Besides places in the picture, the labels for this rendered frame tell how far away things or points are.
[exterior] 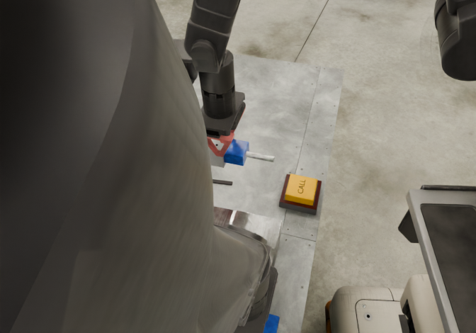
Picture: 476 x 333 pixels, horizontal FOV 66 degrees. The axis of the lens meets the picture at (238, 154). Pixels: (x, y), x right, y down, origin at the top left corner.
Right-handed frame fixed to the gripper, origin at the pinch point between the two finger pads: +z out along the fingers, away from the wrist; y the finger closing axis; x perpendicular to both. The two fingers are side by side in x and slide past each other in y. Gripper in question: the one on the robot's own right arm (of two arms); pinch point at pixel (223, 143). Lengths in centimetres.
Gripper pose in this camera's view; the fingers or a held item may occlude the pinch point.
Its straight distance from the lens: 71.4
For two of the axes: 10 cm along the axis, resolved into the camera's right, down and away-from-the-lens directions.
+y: -2.8, 7.3, -6.2
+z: 0.4, 6.6, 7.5
